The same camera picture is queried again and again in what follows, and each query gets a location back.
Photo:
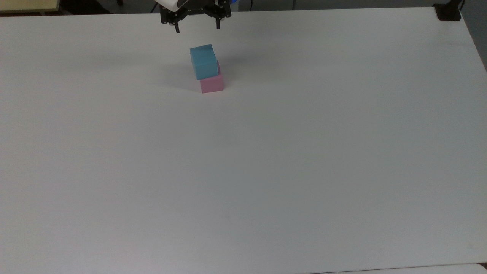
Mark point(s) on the pink cube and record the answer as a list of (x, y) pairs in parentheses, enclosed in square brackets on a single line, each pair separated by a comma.
[(212, 84)]

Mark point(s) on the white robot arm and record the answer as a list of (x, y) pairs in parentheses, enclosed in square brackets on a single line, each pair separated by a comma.
[(170, 3)]

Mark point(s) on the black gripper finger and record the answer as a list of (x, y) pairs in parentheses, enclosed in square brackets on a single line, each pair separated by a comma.
[(222, 10), (169, 16)]

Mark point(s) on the blue cube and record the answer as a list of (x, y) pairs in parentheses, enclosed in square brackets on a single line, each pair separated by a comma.
[(203, 61)]

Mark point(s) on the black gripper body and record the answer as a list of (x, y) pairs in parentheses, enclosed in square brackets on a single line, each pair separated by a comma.
[(199, 3)]

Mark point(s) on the black table clamp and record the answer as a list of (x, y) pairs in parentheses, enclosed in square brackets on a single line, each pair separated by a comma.
[(448, 10)]

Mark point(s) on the beige wooden desk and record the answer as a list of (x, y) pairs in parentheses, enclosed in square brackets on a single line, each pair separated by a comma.
[(26, 4)]

